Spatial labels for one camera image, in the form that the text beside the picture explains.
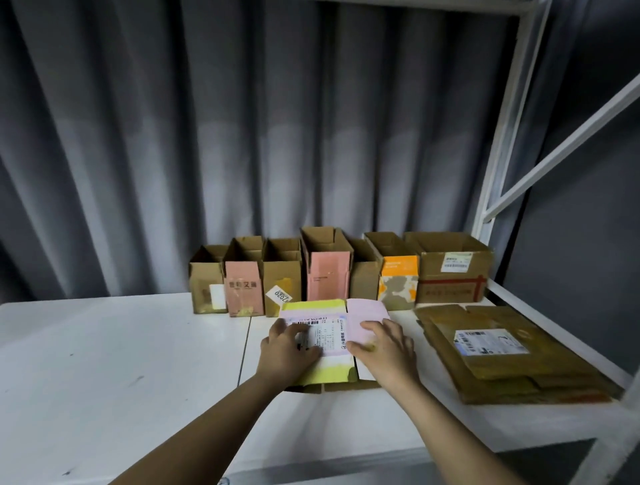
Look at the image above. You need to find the person's right hand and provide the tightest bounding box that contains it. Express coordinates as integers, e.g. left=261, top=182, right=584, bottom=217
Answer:
left=344, top=316, right=421, bottom=394

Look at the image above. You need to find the person's left hand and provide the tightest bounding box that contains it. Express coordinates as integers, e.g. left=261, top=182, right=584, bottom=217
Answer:
left=255, top=316, right=324, bottom=392

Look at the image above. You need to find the pink and yellow printed box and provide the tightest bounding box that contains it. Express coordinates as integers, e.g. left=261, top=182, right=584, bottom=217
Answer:
left=277, top=296, right=394, bottom=394

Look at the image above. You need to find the brown box with 7020 sticker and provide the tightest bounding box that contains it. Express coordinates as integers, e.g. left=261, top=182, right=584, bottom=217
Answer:
left=261, top=237, right=305, bottom=319

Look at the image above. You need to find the orange and white carton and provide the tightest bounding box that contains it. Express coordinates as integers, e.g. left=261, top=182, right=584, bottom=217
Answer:
left=363, top=231, right=422, bottom=312

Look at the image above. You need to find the small brown labelled carton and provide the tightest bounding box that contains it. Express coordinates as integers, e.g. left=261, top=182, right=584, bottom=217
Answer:
left=347, top=237, right=386, bottom=302

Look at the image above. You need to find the pink lettered cardboard box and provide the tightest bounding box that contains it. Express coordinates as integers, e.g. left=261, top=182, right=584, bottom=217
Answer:
left=299, top=225, right=356, bottom=304
left=222, top=235, right=268, bottom=319

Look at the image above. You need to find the brown box with white label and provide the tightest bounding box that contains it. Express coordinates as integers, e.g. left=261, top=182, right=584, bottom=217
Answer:
left=187, top=244, right=232, bottom=316

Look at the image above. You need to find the printed brown cardboard box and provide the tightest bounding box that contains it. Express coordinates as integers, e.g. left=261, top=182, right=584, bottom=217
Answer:
left=404, top=231, right=497, bottom=306

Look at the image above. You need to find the pile of cardboard boxes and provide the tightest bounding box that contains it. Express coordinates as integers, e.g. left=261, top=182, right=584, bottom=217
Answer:
left=413, top=302, right=624, bottom=407

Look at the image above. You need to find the person's right forearm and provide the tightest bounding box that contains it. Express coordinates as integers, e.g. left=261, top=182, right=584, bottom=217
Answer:
left=388, top=376, right=528, bottom=485

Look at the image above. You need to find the person's left forearm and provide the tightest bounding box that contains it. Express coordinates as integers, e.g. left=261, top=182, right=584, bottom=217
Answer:
left=109, top=372, right=303, bottom=485

